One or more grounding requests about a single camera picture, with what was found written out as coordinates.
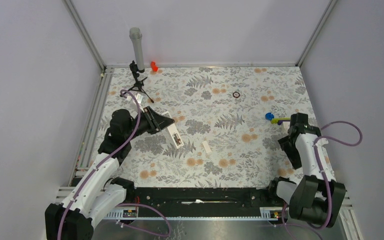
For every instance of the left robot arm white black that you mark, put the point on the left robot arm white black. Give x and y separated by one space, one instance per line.
76 217

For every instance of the small orange red block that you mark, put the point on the small orange red block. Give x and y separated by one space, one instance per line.
154 66

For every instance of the grey microphone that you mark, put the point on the grey microphone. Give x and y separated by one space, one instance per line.
136 39

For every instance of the aluminium frame post right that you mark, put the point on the aluminium frame post right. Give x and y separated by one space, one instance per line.
322 21

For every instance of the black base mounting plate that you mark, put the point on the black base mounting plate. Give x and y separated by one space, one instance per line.
189 199

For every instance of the aluminium frame post left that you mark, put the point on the aluminium frame post left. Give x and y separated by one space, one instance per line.
72 10

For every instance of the floral patterned table mat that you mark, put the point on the floral patterned table mat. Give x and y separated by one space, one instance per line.
226 107

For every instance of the aluminium frame post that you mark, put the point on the aluminium frame post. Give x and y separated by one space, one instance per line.
322 21
72 10

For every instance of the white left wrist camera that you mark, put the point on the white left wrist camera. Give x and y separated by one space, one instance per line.
139 98

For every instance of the beige wooden block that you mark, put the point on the beige wooden block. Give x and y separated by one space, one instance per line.
286 125

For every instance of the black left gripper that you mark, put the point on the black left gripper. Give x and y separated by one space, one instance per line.
156 122

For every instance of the blue plastic toy piece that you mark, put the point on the blue plastic toy piece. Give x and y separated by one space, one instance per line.
269 116

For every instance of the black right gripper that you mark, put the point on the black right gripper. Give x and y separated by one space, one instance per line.
295 159

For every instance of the yellow green toy piece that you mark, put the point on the yellow green toy piece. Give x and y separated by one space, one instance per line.
276 120

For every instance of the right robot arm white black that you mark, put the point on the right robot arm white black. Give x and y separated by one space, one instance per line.
317 198

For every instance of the white remote control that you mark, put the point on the white remote control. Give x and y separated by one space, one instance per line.
173 136

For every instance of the slotted metal cable rail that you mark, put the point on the slotted metal cable rail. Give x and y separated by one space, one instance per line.
249 214

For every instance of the white battery cover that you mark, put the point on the white battery cover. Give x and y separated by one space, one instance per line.
206 147

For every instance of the black mini tripod stand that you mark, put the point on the black mini tripod stand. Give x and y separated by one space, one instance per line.
139 84

